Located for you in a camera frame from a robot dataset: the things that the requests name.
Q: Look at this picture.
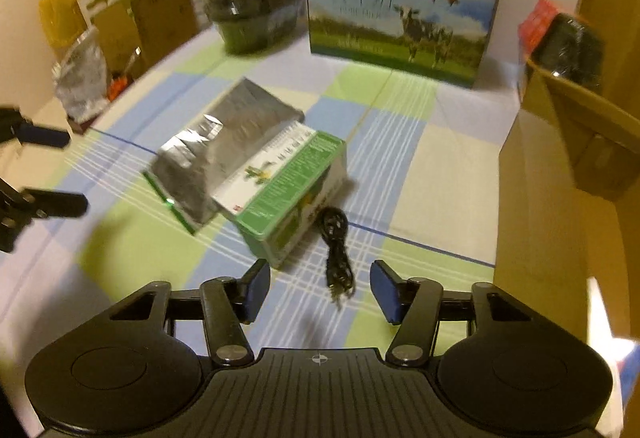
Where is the black cable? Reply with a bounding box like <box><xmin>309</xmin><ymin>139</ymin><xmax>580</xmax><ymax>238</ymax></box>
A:
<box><xmin>310</xmin><ymin>206</ymin><xmax>357</xmax><ymax>303</ymax></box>

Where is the yellow plastic bag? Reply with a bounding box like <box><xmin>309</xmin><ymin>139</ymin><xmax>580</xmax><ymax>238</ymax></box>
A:
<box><xmin>39</xmin><ymin>0</ymin><xmax>101</xmax><ymax>53</ymax></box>

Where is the blue milk carton cow print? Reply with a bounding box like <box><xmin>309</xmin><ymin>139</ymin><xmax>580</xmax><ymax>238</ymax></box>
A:
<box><xmin>303</xmin><ymin>0</ymin><xmax>502</xmax><ymax>88</ymax></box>

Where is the closed brown cardboard box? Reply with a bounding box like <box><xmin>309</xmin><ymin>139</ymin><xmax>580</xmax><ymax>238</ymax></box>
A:
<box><xmin>92</xmin><ymin>0</ymin><xmax>198</xmax><ymax>68</ymax></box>

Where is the brown cardboard box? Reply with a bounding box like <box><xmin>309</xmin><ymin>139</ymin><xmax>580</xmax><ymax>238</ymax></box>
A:
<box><xmin>92</xmin><ymin>0</ymin><xmax>198</xmax><ymax>68</ymax></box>
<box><xmin>492</xmin><ymin>52</ymin><xmax>640</xmax><ymax>419</ymax></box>

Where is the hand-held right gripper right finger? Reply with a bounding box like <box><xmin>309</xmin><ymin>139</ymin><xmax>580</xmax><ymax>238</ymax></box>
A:
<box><xmin>370</xmin><ymin>259</ymin><xmax>546</xmax><ymax>365</ymax></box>

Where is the green and white box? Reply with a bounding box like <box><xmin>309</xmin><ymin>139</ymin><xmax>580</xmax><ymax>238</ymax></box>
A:
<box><xmin>210</xmin><ymin>125</ymin><xmax>348</xmax><ymax>271</ymax></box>

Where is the crumpled silver foil bag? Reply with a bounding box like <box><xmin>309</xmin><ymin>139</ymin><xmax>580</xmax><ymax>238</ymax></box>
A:
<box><xmin>52</xmin><ymin>28</ymin><xmax>113</xmax><ymax>121</ymax></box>

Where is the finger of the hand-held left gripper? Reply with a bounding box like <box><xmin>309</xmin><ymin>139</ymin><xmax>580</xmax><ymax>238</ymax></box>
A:
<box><xmin>0</xmin><ymin>178</ymin><xmax>90</xmax><ymax>219</ymax></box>
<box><xmin>0</xmin><ymin>105</ymin><xmax>72</xmax><ymax>149</ymax></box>

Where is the small orange object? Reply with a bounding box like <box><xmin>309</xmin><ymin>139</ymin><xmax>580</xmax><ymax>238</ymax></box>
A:
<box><xmin>107</xmin><ymin>72</ymin><xmax>131</xmax><ymax>101</ymax></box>

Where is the dark green wrapped jar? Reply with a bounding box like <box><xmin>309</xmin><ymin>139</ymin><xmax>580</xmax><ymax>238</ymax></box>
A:
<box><xmin>206</xmin><ymin>0</ymin><xmax>303</xmax><ymax>54</ymax></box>

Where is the checked cloth covered desktop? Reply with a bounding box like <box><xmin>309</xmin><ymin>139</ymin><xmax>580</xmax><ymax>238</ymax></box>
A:
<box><xmin>0</xmin><ymin>25</ymin><xmax>526</xmax><ymax>369</ymax></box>

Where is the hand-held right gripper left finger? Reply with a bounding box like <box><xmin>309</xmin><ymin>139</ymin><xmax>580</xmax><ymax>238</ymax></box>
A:
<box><xmin>92</xmin><ymin>259</ymin><xmax>272</xmax><ymax>367</ymax></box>

